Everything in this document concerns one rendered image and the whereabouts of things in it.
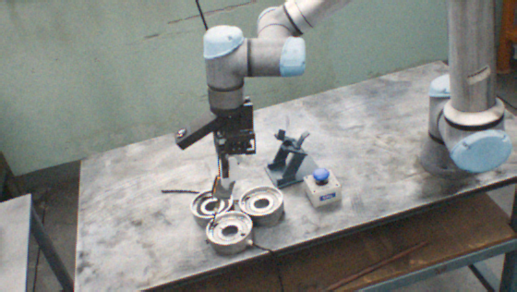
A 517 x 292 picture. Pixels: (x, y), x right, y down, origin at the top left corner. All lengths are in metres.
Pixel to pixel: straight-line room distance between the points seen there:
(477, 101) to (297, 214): 0.47
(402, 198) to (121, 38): 1.82
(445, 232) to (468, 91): 0.58
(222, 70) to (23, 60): 1.89
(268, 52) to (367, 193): 0.48
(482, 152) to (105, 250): 0.87
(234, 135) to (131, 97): 1.81
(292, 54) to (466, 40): 0.32
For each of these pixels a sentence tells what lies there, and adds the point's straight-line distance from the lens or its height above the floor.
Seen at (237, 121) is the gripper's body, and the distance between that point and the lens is 1.09.
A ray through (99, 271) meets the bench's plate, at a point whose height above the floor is 0.80.
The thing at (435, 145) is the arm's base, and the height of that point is 0.87.
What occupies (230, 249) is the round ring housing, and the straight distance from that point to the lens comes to 1.18.
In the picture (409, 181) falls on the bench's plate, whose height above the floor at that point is 0.80.
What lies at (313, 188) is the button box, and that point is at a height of 0.85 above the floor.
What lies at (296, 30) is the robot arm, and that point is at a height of 1.22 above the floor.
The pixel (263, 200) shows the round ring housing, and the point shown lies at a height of 0.82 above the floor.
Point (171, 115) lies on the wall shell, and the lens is 2.93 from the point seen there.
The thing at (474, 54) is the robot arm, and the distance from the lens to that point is 1.05.
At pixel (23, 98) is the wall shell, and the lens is 2.89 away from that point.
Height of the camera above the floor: 1.65
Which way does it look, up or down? 34 degrees down
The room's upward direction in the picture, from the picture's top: 11 degrees counter-clockwise
